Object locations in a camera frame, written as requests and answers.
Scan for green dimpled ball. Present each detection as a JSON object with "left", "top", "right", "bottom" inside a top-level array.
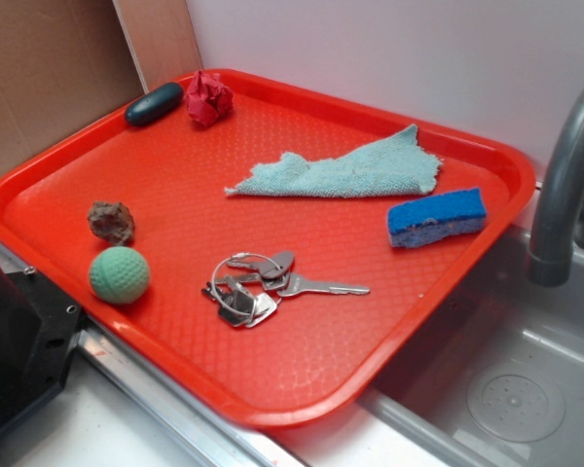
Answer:
[{"left": 89, "top": 246, "right": 151, "bottom": 305}]

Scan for brown grey rock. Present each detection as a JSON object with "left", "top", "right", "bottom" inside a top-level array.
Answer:
[{"left": 88, "top": 201, "right": 135, "bottom": 246}]

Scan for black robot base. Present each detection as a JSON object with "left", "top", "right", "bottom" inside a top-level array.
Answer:
[{"left": 0, "top": 267, "right": 86, "bottom": 438}]

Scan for red plastic tray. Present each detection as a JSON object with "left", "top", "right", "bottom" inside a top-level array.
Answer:
[{"left": 0, "top": 70, "right": 535, "bottom": 428}]

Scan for silver key bunch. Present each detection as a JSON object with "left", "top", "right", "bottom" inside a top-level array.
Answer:
[{"left": 201, "top": 250, "right": 370, "bottom": 328}]

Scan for light teal cloth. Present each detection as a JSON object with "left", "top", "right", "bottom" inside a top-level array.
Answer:
[{"left": 224, "top": 125, "right": 442, "bottom": 198}]

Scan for blue sponge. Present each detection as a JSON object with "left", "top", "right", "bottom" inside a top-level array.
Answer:
[{"left": 386, "top": 188, "right": 488, "bottom": 249}]

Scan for crumpled red paper ball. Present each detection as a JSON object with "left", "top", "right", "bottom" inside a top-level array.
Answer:
[{"left": 183, "top": 70, "right": 234, "bottom": 127}]

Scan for dark teal oval case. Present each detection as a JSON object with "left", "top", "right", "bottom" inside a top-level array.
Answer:
[{"left": 124, "top": 82, "right": 183, "bottom": 126}]

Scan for grey faucet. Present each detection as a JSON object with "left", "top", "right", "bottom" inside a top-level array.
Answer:
[{"left": 527, "top": 90, "right": 584, "bottom": 287}]

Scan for grey sink basin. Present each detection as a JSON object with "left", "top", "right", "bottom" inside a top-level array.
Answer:
[{"left": 360, "top": 227, "right": 584, "bottom": 466}]

